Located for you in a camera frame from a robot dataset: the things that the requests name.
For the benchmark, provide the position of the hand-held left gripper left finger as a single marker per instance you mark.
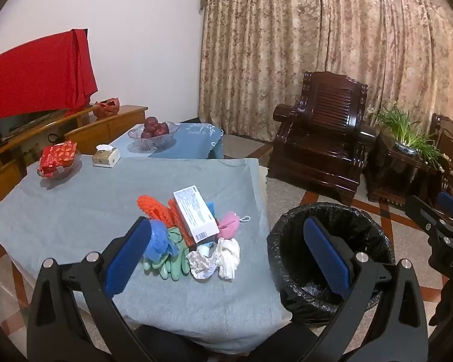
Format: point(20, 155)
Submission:
point(128, 256)

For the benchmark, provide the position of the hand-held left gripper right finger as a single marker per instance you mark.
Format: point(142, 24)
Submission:
point(326, 256)

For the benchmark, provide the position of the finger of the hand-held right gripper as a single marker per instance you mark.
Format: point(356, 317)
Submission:
point(452, 205)
point(421, 213)

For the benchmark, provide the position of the green rubber glove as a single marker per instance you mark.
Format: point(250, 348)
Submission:
point(182, 262)
point(160, 266)

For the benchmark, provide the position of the blue plastic bag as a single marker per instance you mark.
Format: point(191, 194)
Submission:
point(158, 241)

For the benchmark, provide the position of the trash bin with black bag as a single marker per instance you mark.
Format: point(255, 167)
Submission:
point(366, 230)

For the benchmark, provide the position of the white paper wrapper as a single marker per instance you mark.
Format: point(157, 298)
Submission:
point(202, 266)

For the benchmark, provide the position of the white cardboard box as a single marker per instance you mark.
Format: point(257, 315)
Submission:
point(196, 213)

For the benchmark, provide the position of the white tissue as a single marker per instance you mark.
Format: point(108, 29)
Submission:
point(226, 258)

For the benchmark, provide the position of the dark wooden side table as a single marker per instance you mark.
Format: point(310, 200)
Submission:
point(392, 177)

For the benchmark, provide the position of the dark wooden chair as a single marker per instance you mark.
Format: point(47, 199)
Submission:
point(451, 147)

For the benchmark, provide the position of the grey-blue tablecloth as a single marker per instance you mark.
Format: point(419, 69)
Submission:
point(79, 211)

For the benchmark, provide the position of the potted green plant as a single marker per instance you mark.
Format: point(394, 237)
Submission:
point(404, 128)

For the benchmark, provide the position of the white tissue box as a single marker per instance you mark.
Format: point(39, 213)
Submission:
point(105, 156)

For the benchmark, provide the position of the small glass bowl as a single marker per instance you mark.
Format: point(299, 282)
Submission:
point(66, 173)

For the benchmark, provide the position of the glass fruit bowl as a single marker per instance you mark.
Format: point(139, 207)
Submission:
point(151, 143)

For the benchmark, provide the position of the dark wooden armchair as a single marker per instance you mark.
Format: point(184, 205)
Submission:
point(324, 135)

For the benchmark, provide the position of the red snack packet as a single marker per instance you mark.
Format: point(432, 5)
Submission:
point(56, 156)

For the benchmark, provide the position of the red apple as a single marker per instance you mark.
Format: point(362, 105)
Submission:
point(151, 122)
point(147, 133)
point(161, 128)

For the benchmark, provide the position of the wooden television cabinet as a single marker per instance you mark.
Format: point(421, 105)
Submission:
point(94, 132)

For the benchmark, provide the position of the red plastic bag on cabinet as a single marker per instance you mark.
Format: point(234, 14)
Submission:
point(106, 107)

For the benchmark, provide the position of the black television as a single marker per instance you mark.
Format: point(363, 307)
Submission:
point(19, 124)

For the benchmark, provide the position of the red cloth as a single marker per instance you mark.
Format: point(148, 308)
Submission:
point(34, 75)

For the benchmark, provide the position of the beige patterned curtain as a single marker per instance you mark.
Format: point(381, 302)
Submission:
point(324, 26)

